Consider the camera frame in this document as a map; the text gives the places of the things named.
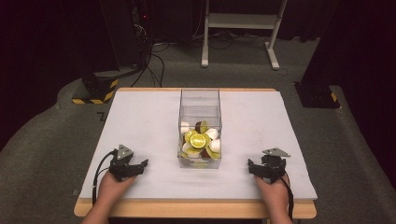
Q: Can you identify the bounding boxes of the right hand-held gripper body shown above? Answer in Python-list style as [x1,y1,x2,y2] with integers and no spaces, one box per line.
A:
[255,147,291,185]

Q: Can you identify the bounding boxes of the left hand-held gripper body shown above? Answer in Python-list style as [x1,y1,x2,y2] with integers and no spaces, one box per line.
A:
[108,144,145,183]

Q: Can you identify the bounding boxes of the pile of green lime halves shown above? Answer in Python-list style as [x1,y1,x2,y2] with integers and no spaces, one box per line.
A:
[180,120,221,161]

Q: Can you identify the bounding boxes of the clear plastic box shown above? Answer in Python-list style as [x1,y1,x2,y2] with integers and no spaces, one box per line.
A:
[177,88,223,170]

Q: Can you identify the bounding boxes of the person's left hand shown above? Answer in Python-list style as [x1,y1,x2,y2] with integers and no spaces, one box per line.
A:
[96,170,136,209]

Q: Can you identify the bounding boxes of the person's right hand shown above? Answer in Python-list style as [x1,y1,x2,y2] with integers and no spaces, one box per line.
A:
[253,173,291,210]

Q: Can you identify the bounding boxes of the white foam table mat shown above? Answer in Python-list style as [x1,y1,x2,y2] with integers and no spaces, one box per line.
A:
[78,90,318,201]

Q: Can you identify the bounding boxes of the wooden table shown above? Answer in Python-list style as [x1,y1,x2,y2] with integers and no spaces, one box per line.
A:
[73,87,318,220]

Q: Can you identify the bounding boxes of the black yellow striped stand base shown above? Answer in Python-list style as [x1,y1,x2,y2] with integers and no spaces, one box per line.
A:
[71,70,120,105]

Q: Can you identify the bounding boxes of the black flat stand base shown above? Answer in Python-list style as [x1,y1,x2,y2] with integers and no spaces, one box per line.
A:
[293,81,341,109]

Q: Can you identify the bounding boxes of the dark equipment rack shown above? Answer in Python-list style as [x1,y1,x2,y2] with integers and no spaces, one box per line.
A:
[98,0,154,71]

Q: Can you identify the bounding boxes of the dark curtain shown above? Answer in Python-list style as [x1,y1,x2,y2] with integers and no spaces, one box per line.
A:
[0,0,104,150]
[300,0,396,178]

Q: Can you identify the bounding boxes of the white metal stand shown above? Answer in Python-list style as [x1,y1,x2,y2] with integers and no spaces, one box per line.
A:
[200,0,290,71]

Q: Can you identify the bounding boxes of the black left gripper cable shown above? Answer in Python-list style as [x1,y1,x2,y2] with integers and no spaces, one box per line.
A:
[92,149,117,207]

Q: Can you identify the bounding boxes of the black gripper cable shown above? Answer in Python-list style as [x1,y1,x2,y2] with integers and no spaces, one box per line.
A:
[92,149,117,207]
[280,173,295,220]

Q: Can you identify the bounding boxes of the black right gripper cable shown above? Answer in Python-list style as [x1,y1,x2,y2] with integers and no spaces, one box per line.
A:
[280,173,295,220]

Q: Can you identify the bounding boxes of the black floor cables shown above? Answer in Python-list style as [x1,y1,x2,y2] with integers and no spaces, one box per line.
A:
[130,40,171,89]

